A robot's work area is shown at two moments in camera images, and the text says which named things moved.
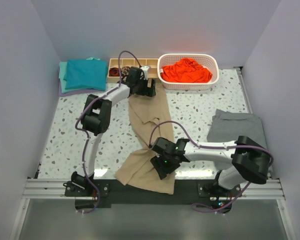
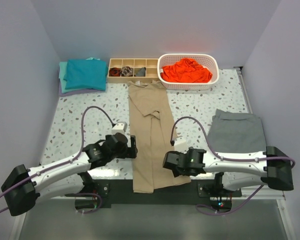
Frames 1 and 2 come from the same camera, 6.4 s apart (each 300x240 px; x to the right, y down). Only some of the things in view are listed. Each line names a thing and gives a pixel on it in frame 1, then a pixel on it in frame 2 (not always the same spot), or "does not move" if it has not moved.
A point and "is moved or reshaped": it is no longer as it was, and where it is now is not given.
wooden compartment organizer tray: [113, 74] does not move
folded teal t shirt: [82, 74] does not move
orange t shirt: [186, 70] does not move
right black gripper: [156, 162] to [176, 173]
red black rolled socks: [114, 72] does not move
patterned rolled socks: [125, 70] does not move
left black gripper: [147, 91] to [129, 152]
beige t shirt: [152, 117] is moved or reshaped
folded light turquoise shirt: [63, 73] does not move
